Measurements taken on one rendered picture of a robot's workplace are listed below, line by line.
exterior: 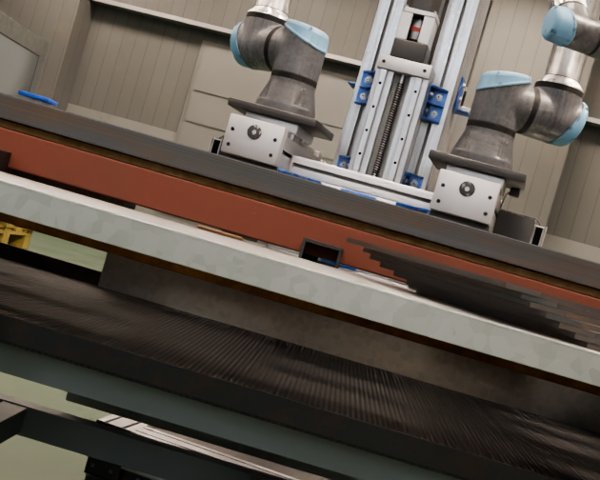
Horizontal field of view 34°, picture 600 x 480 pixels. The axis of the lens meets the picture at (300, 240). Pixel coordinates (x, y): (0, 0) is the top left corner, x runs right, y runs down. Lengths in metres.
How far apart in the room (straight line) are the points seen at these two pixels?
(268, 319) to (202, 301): 0.14
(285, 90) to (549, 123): 0.62
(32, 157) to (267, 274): 0.48
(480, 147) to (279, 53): 0.54
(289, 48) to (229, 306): 0.69
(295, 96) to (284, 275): 1.46
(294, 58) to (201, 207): 1.17
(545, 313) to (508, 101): 1.37
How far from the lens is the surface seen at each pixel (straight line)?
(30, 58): 2.42
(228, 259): 0.92
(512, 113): 2.31
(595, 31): 2.13
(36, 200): 0.96
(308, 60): 2.38
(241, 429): 1.28
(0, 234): 6.53
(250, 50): 2.48
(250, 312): 2.03
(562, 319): 0.97
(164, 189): 1.26
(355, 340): 2.03
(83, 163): 1.28
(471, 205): 2.13
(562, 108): 2.36
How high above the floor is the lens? 0.79
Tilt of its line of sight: 1 degrees down
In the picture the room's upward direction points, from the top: 16 degrees clockwise
